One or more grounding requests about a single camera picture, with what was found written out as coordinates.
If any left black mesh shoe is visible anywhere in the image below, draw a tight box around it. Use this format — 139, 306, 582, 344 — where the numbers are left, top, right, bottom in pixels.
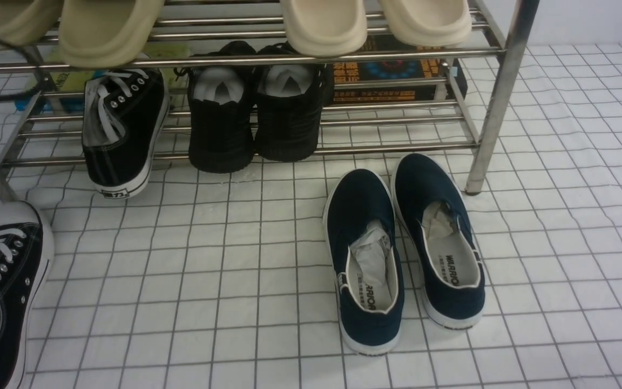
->
173, 64, 256, 174

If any cream slipper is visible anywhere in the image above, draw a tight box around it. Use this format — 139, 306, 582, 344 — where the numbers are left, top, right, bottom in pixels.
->
379, 1, 473, 48
279, 1, 368, 57

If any black mesh shoe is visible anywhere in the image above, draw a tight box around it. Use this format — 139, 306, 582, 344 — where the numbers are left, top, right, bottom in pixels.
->
253, 63, 335, 163
173, 64, 256, 174

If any right black mesh shoe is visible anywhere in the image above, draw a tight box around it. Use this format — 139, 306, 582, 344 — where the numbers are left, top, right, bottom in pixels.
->
253, 63, 335, 163

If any beige slipper far left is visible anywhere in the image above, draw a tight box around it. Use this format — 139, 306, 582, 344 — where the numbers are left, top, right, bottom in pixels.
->
0, 1, 64, 46

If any metal shoe rack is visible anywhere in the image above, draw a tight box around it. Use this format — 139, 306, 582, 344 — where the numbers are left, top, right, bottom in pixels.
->
0, 1, 539, 202

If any black lace-up sneaker on floor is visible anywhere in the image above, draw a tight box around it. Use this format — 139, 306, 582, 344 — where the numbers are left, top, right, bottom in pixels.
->
0, 201, 55, 388

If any cream slipper far right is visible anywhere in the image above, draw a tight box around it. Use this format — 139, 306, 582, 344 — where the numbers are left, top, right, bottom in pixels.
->
379, 1, 473, 48

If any right navy slip-on shoe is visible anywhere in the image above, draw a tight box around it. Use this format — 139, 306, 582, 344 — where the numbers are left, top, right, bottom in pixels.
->
390, 153, 486, 331

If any black cable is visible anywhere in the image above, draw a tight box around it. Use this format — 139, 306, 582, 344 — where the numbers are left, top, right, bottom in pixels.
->
0, 31, 56, 104

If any black orange printed box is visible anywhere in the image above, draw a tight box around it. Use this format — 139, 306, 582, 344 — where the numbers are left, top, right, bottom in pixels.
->
326, 35, 468, 104

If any beige slipper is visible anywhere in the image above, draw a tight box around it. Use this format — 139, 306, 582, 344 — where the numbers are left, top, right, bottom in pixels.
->
58, 1, 165, 69
0, 1, 64, 46

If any navy slip-on shoe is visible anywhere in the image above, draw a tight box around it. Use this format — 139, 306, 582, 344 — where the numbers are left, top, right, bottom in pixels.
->
323, 169, 405, 356
390, 153, 486, 331

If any yellow green package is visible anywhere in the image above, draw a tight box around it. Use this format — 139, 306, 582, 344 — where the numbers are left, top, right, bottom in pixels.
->
50, 43, 191, 113

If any black lace-up sneaker on rack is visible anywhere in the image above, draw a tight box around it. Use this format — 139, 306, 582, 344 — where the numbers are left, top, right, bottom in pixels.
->
82, 68, 170, 199

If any left navy slip-on shoe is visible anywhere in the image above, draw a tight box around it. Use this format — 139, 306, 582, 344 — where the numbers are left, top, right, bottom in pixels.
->
323, 169, 405, 356

